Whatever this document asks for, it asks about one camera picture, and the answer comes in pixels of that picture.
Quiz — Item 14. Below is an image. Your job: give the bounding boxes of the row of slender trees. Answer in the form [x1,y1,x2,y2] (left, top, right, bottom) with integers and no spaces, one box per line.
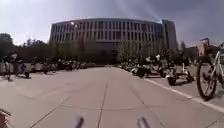
[116,39,188,64]

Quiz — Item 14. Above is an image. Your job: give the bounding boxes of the row of parked bicycles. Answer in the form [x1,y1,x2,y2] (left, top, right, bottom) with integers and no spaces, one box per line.
[0,54,98,81]
[118,54,168,79]

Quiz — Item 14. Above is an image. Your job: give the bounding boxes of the large curved grey building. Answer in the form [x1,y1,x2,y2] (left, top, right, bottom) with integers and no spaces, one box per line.
[48,17,178,64]

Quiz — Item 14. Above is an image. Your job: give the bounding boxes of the robot's own part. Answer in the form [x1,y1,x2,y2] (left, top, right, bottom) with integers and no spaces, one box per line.
[73,116,85,128]
[137,116,150,128]

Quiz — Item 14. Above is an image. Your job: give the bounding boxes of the cargo tricycle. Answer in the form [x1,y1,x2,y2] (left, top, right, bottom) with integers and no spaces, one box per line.
[165,59,195,87]

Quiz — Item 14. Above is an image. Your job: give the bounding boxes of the row of dark trees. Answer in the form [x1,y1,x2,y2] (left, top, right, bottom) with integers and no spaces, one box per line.
[0,32,98,65]

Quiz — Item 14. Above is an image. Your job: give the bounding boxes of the orange building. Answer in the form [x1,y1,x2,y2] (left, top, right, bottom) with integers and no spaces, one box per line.
[196,37,215,58]

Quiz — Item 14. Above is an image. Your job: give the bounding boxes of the white bicycle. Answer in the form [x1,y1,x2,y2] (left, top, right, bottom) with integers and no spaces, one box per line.
[195,42,224,102]

